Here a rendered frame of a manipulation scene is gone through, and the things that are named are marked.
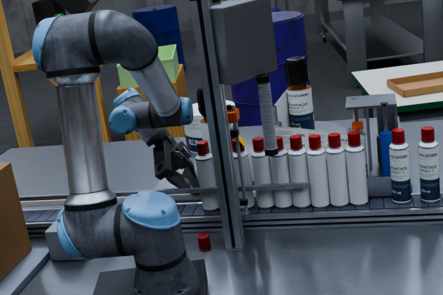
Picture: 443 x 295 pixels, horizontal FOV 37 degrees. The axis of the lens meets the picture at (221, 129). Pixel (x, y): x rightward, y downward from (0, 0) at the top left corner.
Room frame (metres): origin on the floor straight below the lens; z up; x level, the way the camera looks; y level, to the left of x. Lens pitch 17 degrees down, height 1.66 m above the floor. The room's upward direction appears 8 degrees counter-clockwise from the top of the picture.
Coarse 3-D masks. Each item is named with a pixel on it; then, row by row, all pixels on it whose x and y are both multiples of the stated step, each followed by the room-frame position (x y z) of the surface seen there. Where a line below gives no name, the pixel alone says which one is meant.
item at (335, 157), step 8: (328, 136) 1.67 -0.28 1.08; (336, 136) 1.66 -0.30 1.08; (328, 144) 1.68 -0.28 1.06; (336, 144) 1.66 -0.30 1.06; (328, 152) 1.66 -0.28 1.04; (336, 152) 1.65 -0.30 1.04; (344, 152) 1.67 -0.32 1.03; (328, 160) 1.67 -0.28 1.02; (336, 160) 1.65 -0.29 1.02; (344, 160) 1.66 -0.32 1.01; (328, 168) 1.67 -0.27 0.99; (336, 168) 1.65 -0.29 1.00; (344, 168) 1.66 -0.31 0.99; (328, 176) 1.67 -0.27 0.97; (336, 176) 1.65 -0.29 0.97; (344, 176) 1.66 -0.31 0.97; (336, 184) 1.65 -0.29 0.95; (344, 184) 1.66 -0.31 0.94; (336, 192) 1.65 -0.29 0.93; (344, 192) 1.66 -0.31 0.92; (336, 200) 1.66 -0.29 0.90; (344, 200) 1.65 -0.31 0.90
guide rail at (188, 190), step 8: (256, 184) 1.70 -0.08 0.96; (264, 184) 1.69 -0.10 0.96; (272, 184) 1.69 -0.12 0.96; (280, 184) 1.68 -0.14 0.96; (288, 184) 1.67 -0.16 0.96; (296, 184) 1.66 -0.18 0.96; (304, 184) 1.66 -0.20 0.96; (120, 192) 1.79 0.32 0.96; (128, 192) 1.78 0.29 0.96; (136, 192) 1.77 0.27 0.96; (168, 192) 1.75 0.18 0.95; (176, 192) 1.75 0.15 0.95; (184, 192) 1.74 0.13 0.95; (192, 192) 1.73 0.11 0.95; (200, 192) 1.73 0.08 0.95; (208, 192) 1.72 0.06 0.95; (24, 200) 1.86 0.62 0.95; (32, 200) 1.85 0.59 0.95; (40, 200) 1.85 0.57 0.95
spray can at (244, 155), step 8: (232, 144) 1.75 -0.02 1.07; (240, 144) 1.73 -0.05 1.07; (248, 160) 1.74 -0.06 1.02; (248, 168) 1.73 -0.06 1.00; (248, 176) 1.73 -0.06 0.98; (240, 184) 1.73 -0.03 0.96; (248, 184) 1.73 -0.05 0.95; (240, 192) 1.73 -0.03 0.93; (248, 192) 1.73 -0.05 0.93; (248, 200) 1.73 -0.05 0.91; (248, 208) 1.72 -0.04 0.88
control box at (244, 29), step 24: (240, 0) 1.66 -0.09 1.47; (264, 0) 1.65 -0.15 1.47; (216, 24) 1.58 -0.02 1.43; (240, 24) 1.59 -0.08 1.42; (264, 24) 1.65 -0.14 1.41; (216, 48) 1.58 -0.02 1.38; (240, 48) 1.58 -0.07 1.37; (264, 48) 1.64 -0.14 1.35; (240, 72) 1.58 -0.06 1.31; (264, 72) 1.63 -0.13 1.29
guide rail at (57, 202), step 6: (120, 198) 1.87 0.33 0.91; (174, 198) 1.83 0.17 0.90; (180, 198) 1.82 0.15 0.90; (186, 198) 1.82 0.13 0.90; (192, 198) 1.81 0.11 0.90; (198, 198) 1.81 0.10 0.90; (24, 204) 1.94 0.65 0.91; (30, 204) 1.94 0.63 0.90; (36, 204) 1.93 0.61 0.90; (42, 204) 1.93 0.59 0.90; (48, 204) 1.92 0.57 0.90; (54, 204) 1.92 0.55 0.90; (60, 204) 1.92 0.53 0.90
